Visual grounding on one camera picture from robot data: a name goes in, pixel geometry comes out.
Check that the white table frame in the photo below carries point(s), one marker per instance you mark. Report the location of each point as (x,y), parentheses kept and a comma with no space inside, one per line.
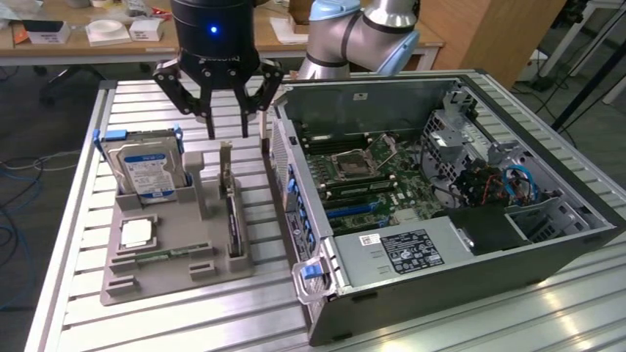
(615,91)

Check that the black office chair base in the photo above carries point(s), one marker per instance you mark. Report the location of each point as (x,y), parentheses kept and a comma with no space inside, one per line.
(60,77)

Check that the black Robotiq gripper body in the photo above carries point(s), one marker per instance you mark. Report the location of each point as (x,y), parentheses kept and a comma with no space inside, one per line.
(215,47)

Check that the black labelled RAM stick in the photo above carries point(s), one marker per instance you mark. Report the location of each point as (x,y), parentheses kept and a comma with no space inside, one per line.
(362,190)

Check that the wooden desk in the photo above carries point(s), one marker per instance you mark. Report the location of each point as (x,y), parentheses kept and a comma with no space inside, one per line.
(59,49)

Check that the white box with round hollow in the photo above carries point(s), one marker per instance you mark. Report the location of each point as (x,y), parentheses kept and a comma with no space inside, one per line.
(107,34)

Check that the open black PC case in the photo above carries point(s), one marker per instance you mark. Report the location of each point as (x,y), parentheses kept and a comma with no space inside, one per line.
(439,293)

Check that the grey plastic parts rack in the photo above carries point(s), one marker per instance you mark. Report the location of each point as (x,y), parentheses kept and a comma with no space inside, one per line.
(180,227)

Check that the brown cardboard box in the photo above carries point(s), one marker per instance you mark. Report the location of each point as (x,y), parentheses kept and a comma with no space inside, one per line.
(297,11)

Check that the metal disk bay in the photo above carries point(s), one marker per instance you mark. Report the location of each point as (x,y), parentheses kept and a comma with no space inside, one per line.
(562,220)

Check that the graphics card with metal bracket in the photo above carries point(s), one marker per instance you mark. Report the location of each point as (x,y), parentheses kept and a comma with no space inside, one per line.
(235,227)

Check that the green motherboard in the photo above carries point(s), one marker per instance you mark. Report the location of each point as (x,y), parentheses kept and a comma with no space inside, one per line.
(415,194)

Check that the small white labelled box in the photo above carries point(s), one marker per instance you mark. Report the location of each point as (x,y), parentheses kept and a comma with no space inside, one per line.
(145,31)

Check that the hard disk with blue caddy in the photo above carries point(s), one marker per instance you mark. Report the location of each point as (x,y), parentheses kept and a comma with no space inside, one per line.
(147,172)

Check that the CPU socket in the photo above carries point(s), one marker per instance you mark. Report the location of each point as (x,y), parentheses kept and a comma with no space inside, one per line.
(352,165)

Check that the wooden cabinet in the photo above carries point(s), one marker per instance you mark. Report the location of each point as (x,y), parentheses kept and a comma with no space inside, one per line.
(512,44)

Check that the blue expansion slot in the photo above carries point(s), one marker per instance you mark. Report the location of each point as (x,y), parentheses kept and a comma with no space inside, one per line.
(350,211)

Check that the white box with black lid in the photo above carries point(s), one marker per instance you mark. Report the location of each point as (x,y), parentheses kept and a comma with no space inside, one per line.
(45,33)

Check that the grey power supply unit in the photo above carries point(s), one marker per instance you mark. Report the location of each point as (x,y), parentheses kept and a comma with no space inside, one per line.
(362,260)

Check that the silver CPU chip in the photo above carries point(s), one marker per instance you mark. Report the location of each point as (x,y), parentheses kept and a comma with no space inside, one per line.
(136,232)

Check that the metal socket cover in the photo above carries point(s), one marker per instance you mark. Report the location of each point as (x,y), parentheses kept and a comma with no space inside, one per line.
(386,154)

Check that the flat white box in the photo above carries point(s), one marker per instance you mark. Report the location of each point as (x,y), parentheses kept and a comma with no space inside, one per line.
(285,33)

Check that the black plastic shroud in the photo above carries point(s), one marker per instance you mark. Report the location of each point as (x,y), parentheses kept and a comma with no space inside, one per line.
(483,227)

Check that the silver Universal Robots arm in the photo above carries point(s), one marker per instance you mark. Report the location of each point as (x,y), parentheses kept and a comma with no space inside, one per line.
(332,36)

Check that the green RAM stick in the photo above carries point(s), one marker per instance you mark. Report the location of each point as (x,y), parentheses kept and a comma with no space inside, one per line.
(161,253)

